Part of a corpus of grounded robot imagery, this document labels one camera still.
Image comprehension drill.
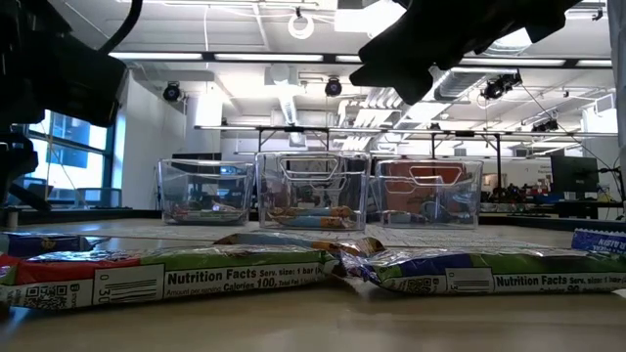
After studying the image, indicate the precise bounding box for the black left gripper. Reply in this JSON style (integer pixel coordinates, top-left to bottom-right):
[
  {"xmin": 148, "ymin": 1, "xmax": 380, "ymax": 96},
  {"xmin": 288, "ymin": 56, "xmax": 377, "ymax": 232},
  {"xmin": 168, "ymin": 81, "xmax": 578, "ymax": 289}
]
[{"xmin": 0, "ymin": 0, "xmax": 129, "ymax": 198}]

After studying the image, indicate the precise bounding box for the black table rail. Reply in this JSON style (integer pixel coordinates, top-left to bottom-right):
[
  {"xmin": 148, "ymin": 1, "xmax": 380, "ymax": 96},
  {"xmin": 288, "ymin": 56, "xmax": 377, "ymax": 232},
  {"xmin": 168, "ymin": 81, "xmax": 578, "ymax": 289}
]
[
  {"xmin": 0, "ymin": 207, "xmax": 161, "ymax": 227},
  {"xmin": 481, "ymin": 213, "xmax": 626, "ymax": 231}
]

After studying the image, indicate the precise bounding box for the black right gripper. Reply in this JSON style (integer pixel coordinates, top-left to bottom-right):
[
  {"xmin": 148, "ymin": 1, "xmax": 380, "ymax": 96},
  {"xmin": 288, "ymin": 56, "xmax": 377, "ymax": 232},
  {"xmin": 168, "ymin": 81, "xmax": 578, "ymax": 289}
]
[{"xmin": 348, "ymin": 0, "xmax": 584, "ymax": 107}]

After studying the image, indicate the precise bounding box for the black desk monitor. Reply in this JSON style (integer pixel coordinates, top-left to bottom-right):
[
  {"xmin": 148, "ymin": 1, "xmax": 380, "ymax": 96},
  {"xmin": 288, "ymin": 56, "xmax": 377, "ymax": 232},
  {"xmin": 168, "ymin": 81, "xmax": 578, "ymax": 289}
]
[{"xmin": 550, "ymin": 154, "xmax": 601, "ymax": 195}]

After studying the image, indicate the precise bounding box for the silver ventilation duct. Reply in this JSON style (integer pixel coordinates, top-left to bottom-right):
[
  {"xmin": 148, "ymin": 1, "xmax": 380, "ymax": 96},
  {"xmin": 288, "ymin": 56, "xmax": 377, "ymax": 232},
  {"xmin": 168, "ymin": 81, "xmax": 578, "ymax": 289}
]
[{"xmin": 432, "ymin": 28, "xmax": 547, "ymax": 103}]

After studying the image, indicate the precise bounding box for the grey frame post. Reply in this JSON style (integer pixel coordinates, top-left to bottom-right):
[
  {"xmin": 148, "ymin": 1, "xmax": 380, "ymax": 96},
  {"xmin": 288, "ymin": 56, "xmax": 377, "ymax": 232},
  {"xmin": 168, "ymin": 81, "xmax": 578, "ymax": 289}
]
[{"xmin": 607, "ymin": 0, "xmax": 626, "ymax": 219}]

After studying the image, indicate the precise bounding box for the orange cabinet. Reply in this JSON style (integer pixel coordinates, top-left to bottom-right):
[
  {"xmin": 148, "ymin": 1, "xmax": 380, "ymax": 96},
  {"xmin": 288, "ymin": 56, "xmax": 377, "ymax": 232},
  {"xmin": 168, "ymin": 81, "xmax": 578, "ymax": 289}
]
[{"xmin": 380, "ymin": 161, "xmax": 464, "ymax": 216}]

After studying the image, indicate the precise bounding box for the clear plastic bin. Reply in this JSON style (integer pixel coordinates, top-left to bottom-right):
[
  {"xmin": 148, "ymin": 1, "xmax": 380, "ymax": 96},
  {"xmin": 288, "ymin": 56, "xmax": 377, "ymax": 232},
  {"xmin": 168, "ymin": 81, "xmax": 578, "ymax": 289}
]
[
  {"xmin": 254, "ymin": 151, "xmax": 372, "ymax": 233},
  {"xmin": 374, "ymin": 158, "xmax": 484, "ymax": 231},
  {"xmin": 156, "ymin": 158, "xmax": 255, "ymax": 228}
]

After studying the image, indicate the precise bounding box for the blue chewy granola bar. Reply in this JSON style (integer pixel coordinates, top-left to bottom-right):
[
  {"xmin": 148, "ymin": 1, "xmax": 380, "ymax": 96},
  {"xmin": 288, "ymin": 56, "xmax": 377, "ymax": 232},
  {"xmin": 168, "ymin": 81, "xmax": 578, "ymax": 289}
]
[
  {"xmin": 339, "ymin": 245, "xmax": 626, "ymax": 297},
  {"xmin": 0, "ymin": 232, "xmax": 109, "ymax": 259},
  {"xmin": 382, "ymin": 209, "xmax": 427, "ymax": 225},
  {"xmin": 570, "ymin": 227, "xmax": 626, "ymax": 256}
]

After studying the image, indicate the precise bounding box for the white ceiling ring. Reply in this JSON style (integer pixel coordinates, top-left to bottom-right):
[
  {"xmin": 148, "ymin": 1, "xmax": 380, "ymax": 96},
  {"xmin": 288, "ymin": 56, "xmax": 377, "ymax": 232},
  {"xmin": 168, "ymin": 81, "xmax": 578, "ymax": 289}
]
[{"xmin": 287, "ymin": 12, "xmax": 316, "ymax": 41}]

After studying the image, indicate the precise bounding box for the long hanging light strip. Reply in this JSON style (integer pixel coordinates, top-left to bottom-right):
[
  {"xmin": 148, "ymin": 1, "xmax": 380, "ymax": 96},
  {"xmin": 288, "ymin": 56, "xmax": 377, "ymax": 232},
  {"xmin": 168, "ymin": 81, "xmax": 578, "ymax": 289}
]
[{"xmin": 194, "ymin": 124, "xmax": 618, "ymax": 139}]

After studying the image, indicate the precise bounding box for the large window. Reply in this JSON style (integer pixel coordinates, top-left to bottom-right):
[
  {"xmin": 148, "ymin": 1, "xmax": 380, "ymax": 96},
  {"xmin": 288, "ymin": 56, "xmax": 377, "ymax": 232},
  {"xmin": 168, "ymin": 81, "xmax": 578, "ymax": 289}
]
[{"xmin": 23, "ymin": 110, "xmax": 118, "ymax": 209}]

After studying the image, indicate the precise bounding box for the long ceiling light bar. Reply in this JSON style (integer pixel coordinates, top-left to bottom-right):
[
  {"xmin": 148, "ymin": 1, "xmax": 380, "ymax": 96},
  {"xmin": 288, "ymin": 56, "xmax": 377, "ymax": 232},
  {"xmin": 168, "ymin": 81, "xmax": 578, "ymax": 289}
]
[{"xmin": 108, "ymin": 50, "xmax": 612, "ymax": 68}]

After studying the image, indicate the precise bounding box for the black overhead frame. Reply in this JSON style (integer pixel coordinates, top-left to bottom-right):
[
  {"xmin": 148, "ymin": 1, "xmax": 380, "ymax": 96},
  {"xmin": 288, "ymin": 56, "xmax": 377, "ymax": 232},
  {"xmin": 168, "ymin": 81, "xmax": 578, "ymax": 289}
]
[
  {"xmin": 253, "ymin": 125, "xmax": 332, "ymax": 154},
  {"xmin": 428, "ymin": 129, "xmax": 505, "ymax": 185}
]

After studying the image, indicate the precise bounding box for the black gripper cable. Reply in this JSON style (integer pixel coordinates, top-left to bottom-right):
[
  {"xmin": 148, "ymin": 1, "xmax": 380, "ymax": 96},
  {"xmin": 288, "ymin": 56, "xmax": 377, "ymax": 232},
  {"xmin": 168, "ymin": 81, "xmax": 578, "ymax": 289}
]
[{"xmin": 96, "ymin": 0, "xmax": 145, "ymax": 56}]

